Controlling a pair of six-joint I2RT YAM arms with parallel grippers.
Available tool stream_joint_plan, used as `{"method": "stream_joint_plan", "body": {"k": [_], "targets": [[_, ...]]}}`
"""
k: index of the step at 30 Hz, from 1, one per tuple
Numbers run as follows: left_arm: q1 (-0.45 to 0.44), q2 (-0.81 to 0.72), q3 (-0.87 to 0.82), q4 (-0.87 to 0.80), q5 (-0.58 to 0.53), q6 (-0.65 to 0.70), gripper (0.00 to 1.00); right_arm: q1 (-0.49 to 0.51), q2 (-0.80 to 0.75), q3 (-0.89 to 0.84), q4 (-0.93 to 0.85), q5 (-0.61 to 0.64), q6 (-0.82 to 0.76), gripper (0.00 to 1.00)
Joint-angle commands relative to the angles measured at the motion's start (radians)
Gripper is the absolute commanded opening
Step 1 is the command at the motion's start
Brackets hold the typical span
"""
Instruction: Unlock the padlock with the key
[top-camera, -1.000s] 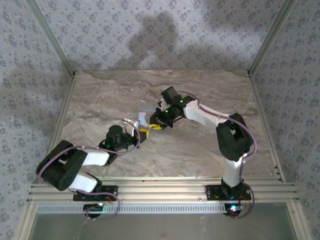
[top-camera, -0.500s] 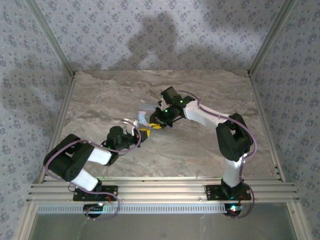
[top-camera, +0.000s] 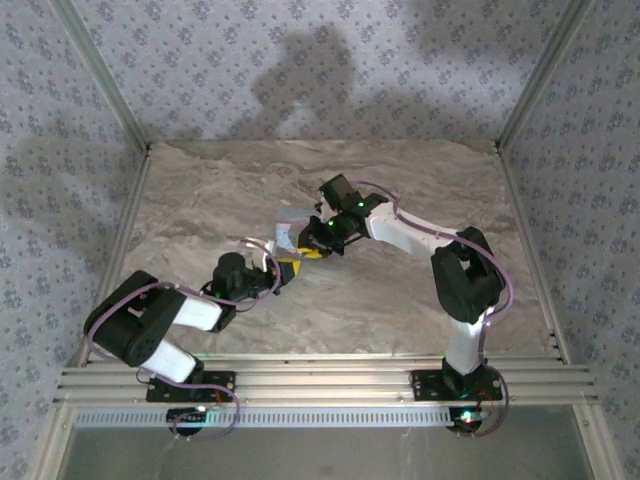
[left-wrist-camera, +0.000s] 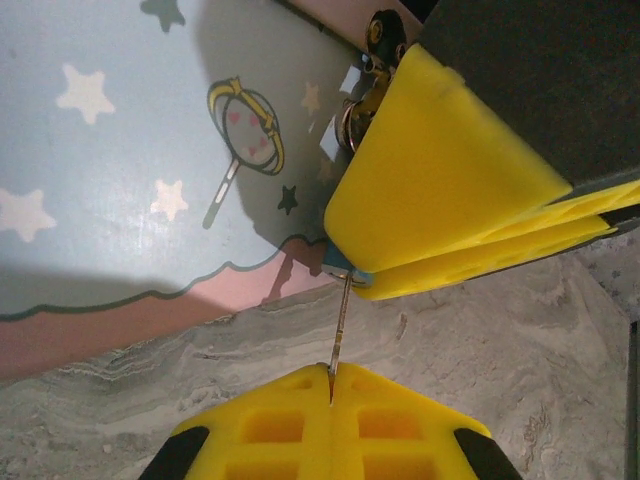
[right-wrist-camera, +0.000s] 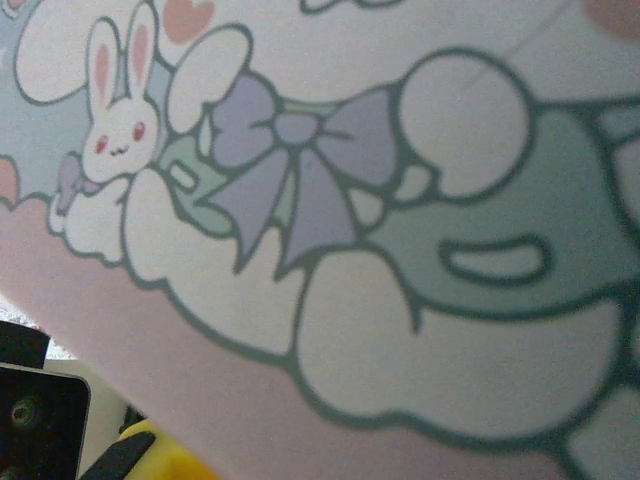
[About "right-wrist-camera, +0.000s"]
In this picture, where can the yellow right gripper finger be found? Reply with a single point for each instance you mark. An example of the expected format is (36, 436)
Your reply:
(165, 460)

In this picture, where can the blue cartoon bunny print card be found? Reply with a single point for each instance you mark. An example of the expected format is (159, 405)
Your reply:
(350, 325)

